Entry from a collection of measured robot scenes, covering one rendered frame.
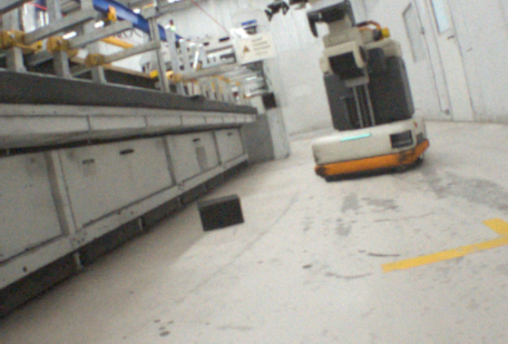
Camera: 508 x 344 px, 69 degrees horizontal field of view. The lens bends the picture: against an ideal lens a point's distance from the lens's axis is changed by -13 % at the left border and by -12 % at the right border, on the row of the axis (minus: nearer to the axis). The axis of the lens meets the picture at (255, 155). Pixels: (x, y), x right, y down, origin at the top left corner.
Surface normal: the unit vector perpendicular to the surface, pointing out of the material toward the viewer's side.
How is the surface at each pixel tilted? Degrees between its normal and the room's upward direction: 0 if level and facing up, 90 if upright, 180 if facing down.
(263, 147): 90
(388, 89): 90
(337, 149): 90
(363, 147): 90
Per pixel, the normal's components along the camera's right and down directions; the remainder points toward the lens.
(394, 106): -0.53, 0.16
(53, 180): -0.16, 0.08
